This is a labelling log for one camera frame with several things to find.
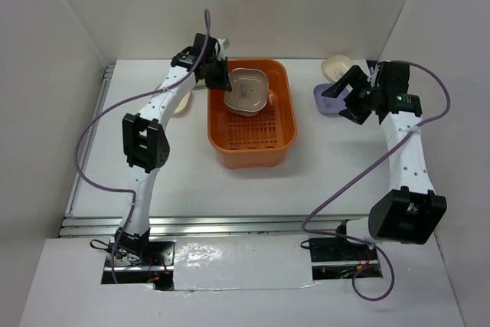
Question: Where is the cream plate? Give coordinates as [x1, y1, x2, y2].
[172, 90, 192, 117]
[321, 55, 354, 83]

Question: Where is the yellow plate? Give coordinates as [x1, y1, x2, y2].
[263, 90, 276, 110]

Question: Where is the orange plastic bin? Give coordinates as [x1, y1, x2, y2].
[207, 58, 297, 169]

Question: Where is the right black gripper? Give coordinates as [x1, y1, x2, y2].
[322, 64, 384, 125]

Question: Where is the pink-brown plate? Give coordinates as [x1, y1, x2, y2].
[224, 68, 269, 111]

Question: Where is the white sheet front cover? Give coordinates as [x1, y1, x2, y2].
[173, 234, 314, 291]

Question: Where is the aluminium rail frame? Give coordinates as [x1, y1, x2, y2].
[60, 59, 389, 239]

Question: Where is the green plate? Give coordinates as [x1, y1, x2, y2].
[227, 107, 261, 117]
[193, 80, 207, 90]

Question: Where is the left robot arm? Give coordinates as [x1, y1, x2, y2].
[115, 34, 231, 265]

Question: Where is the purple plate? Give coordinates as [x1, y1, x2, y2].
[313, 83, 349, 116]

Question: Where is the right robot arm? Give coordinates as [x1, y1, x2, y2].
[323, 61, 447, 260]

